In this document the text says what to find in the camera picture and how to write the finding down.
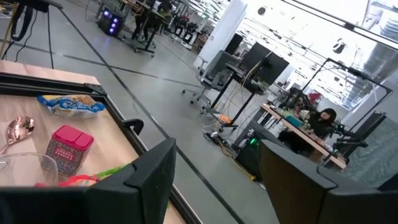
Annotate black clamp bracket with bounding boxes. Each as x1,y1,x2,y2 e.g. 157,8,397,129
122,118,146,137

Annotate blue yellow ramen packet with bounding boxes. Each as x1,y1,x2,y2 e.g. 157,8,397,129
37,94,107,119

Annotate black equipment stand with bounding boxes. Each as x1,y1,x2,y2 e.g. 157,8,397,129
0,0,65,70

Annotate black computer tower purple lights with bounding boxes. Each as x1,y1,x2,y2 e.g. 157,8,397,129
98,6,126,37

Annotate orange chicken ramen packet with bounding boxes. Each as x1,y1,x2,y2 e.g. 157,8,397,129
34,173,99,188

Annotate gray office chair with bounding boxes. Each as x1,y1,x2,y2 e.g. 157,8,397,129
182,49,242,108

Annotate red lid spice tin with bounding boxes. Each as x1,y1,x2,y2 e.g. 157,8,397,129
42,124,95,177

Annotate black computer green light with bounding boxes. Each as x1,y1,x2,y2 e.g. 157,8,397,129
234,136,265,182

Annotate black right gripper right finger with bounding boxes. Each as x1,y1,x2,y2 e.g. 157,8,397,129
259,139,398,224

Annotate person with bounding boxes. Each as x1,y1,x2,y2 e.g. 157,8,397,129
278,108,338,153

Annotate copper metal spoon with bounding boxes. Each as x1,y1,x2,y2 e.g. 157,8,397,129
0,116,36,156

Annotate black monitor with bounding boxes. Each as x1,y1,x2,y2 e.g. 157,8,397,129
239,42,272,74
224,32,245,56
259,52,290,87

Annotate white building column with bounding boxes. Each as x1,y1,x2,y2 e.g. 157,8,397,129
192,0,249,71

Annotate black standing desk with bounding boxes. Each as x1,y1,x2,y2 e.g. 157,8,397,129
118,0,175,58

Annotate wooden desk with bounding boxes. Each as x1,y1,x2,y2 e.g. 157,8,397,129
260,102,348,170

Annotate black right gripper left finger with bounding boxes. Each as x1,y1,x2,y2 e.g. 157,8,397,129
0,138,177,224

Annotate green lime chili ramen packet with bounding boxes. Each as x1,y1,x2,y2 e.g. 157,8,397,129
95,164,129,182

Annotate small clear plastic bin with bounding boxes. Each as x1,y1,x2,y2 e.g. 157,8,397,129
0,152,59,188

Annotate black office chair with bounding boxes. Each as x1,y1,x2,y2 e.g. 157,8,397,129
334,111,388,156

